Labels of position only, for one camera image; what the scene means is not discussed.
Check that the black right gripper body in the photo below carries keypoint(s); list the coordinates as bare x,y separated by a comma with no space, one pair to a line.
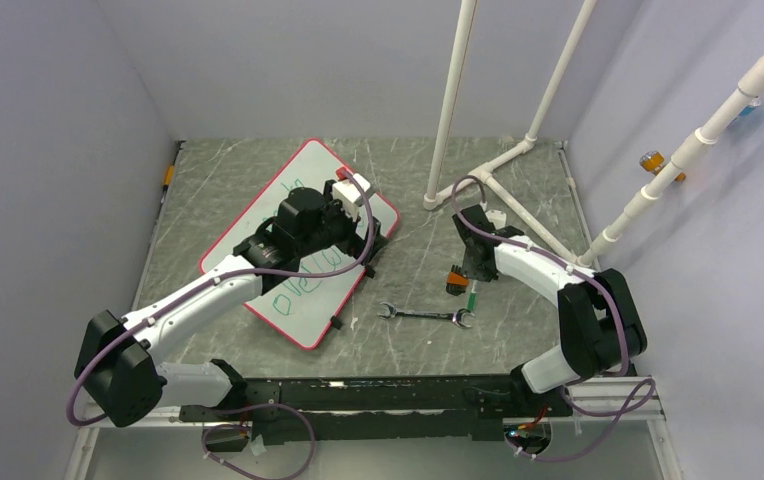
479,272

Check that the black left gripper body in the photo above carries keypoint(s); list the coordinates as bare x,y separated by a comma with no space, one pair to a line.
352,243

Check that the green marker cap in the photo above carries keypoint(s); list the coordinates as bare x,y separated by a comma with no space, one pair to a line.
472,302

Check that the pink framed whiteboard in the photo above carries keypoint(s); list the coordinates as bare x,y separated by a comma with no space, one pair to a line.
299,308

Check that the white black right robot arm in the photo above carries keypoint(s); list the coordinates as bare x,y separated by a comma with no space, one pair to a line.
599,324

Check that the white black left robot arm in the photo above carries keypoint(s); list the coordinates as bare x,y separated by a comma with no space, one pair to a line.
121,362

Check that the black whiteboard clip left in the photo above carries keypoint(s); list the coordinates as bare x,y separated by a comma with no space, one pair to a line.
336,322

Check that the black orange hex key set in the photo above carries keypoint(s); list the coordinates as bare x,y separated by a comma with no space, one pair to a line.
457,282

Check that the silver open-end wrench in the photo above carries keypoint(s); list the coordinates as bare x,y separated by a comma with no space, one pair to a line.
458,317

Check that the aluminium base extrusion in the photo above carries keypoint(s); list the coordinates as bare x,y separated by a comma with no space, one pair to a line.
633,398

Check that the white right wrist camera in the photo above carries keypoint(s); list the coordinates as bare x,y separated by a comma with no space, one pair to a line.
497,218

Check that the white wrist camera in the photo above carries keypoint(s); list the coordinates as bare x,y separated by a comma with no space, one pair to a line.
497,218
353,191

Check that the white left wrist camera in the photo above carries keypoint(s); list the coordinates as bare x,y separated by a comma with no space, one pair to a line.
353,191

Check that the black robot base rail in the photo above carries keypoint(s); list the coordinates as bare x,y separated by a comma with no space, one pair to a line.
480,407

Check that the white PVC pipe frame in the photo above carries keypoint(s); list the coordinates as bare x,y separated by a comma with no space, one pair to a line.
510,75

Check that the orange wall fitting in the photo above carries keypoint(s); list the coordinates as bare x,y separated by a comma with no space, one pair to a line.
652,162

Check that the blue wall fitting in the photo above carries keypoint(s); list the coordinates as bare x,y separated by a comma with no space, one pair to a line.
754,103

